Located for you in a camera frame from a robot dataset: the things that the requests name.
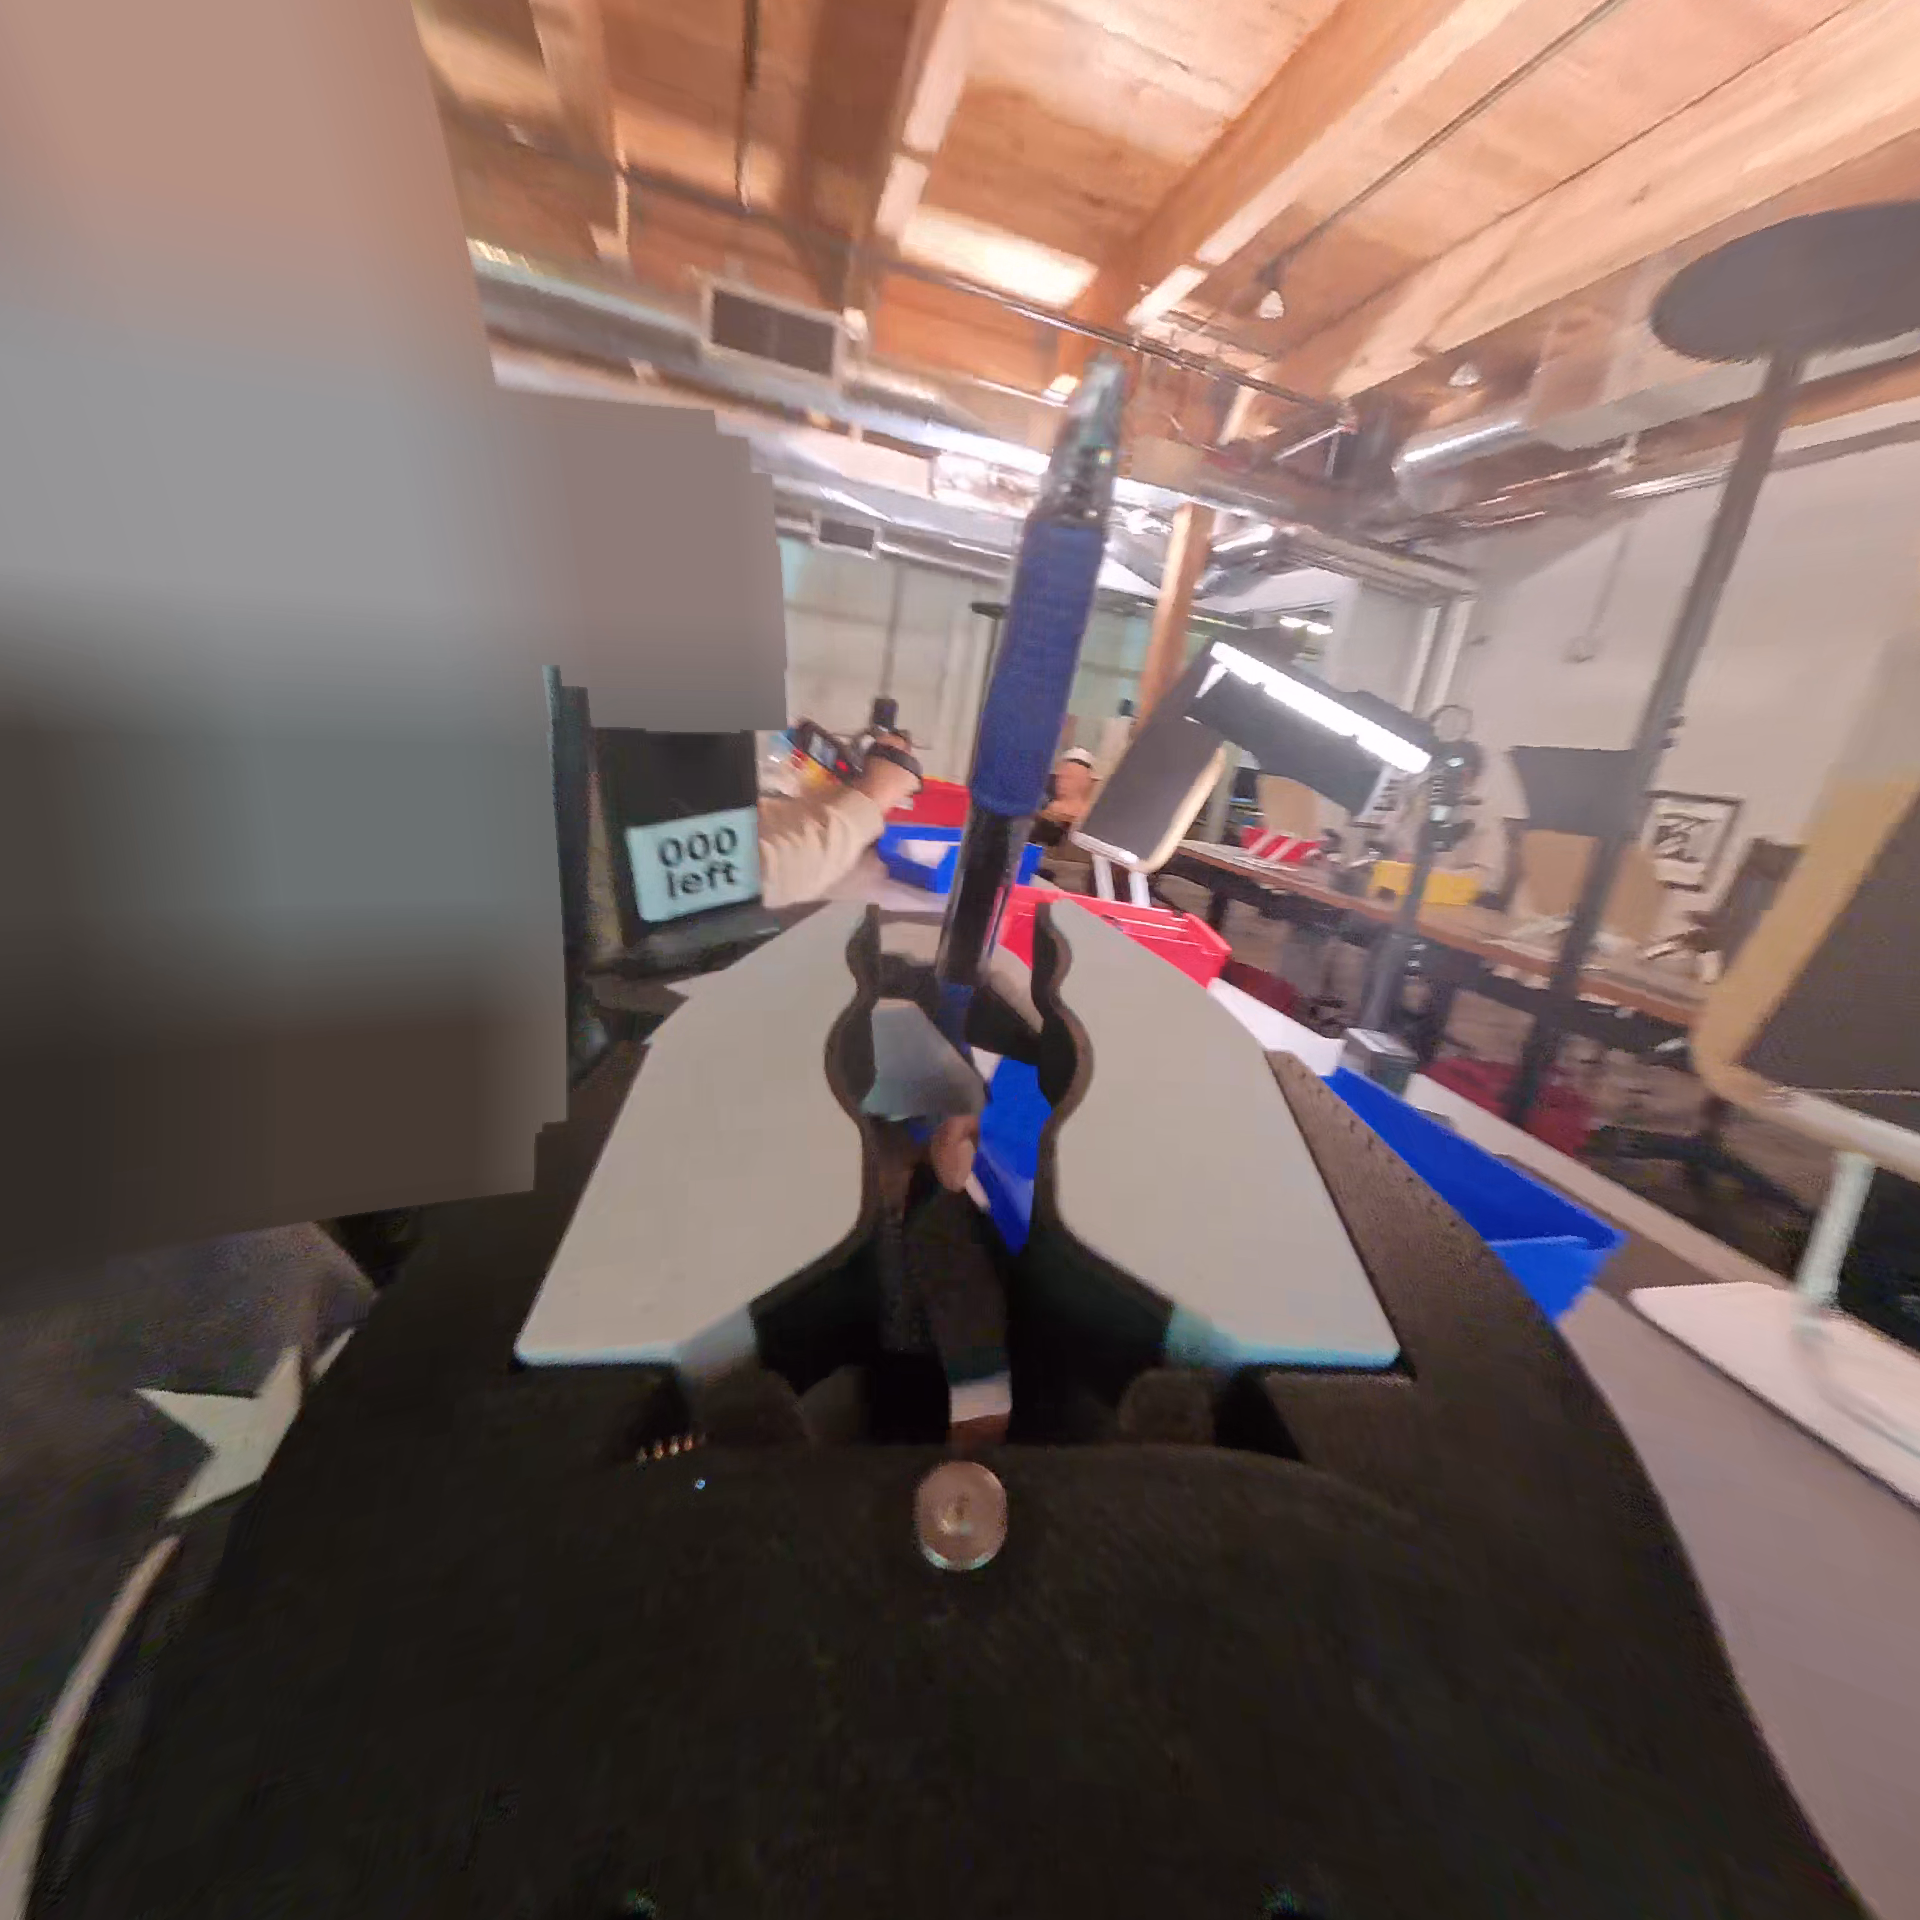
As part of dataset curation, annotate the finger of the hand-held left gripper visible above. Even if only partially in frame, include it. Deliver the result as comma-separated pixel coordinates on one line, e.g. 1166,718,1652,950
866,997,987,1125

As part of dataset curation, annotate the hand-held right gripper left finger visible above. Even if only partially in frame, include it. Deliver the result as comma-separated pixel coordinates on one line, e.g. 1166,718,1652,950
512,901,882,1367

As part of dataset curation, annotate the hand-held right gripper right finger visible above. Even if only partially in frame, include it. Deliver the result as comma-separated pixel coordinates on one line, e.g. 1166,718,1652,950
1032,896,1403,1373

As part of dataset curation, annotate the blue bin with tag sticker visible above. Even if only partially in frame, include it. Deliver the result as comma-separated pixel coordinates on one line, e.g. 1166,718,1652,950
972,1048,1632,1326

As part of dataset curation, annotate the small blue plastic bin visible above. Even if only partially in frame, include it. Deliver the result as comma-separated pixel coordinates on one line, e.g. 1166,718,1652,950
878,815,1044,888

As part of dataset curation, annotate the black board on white stand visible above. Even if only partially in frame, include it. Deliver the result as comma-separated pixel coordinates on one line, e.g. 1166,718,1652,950
1079,704,1240,912
1628,749,1920,1508

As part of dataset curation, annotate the long wooden workbench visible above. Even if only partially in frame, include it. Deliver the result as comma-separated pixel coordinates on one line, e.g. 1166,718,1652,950
1170,836,1713,1039

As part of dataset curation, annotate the studio light panel on stand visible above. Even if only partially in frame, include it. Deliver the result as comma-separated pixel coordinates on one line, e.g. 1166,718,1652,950
1184,637,1488,1070

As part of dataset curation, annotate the black panel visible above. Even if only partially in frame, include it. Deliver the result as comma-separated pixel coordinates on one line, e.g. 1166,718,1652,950
1507,744,1649,830

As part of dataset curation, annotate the black printed shirt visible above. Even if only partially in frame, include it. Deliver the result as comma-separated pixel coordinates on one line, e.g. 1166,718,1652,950
0,1222,379,1800

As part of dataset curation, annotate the black floor lamp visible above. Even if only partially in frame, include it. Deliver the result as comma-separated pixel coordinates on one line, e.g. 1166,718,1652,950
1512,201,1920,1128

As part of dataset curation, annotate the wall tag sign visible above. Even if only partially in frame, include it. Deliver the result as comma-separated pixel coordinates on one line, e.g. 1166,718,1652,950
1641,791,1745,896

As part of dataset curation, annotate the silver air duct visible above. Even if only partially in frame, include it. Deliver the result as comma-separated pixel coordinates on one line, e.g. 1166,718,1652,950
1392,412,1536,500

